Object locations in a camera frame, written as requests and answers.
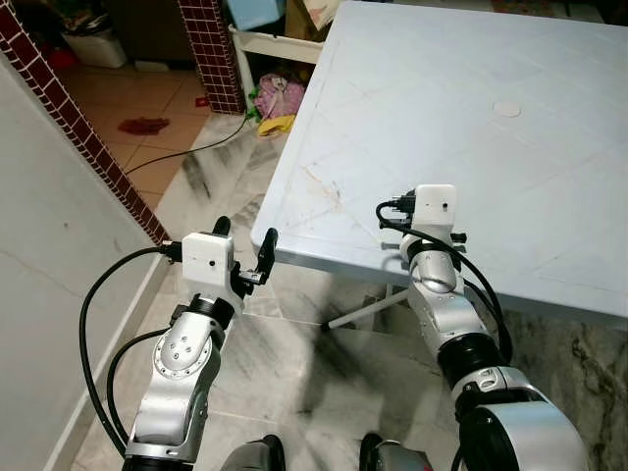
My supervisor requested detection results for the white table leg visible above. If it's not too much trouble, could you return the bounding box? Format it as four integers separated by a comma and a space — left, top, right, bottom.
322, 287, 413, 332

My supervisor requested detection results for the yellow cloth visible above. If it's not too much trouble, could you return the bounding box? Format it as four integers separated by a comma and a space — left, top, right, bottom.
257, 115, 296, 137

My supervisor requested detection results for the white plastic table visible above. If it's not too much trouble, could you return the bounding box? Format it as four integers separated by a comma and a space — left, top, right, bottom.
252, 0, 628, 323

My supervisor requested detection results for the dark red rag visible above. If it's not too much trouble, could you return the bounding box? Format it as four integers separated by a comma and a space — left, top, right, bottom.
119, 117, 171, 136

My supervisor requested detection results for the pink bag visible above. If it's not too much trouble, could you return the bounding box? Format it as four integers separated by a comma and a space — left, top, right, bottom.
252, 73, 307, 121

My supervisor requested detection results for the red mosaic tile pillar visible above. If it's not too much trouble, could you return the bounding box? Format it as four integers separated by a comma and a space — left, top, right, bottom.
177, 0, 246, 116

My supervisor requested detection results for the robot left leg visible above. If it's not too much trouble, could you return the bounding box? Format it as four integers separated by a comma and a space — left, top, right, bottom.
221, 435, 287, 471

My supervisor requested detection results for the robot leg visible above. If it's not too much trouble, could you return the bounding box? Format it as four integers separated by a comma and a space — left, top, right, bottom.
221, 435, 287, 471
358, 432, 433, 471

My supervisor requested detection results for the white shelf unit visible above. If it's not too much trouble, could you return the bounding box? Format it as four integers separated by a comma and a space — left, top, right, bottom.
230, 26, 325, 114

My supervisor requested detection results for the dark brown cabinet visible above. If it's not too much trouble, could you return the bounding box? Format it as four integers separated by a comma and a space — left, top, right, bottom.
106, 0, 194, 68

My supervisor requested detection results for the white plastic bin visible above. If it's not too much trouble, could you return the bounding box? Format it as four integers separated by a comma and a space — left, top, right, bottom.
62, 27, 129, 70

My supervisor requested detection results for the light blue box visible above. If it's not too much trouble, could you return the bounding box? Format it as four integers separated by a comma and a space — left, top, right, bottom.
226, 0, 288, 30

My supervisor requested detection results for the robot right leg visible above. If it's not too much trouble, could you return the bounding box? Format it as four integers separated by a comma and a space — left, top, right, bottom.
358, 432, 433, 471

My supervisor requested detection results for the red bowl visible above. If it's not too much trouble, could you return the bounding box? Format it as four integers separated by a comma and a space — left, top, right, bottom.
44, 44, 79, 70

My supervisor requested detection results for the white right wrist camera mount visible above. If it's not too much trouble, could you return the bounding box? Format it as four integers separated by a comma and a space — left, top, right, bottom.
412, 184, 459, 246

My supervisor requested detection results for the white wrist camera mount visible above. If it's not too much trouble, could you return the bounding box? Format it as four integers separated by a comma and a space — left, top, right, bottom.
180, 232, 244, 303
412, 184, 459, 246

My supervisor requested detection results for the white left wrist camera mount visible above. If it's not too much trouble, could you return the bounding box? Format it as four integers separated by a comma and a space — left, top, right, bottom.
180, 232, 244, 303

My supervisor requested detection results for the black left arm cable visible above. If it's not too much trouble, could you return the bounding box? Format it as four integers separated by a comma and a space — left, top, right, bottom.
80, 245, 187, 457

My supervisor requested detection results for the thin black floor cable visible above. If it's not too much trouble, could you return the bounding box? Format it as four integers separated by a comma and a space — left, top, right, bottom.
125, 111, 251, 176

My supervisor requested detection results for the red mosaic tile wall trim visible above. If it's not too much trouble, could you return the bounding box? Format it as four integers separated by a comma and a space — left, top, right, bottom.
0, 8, 173, 246

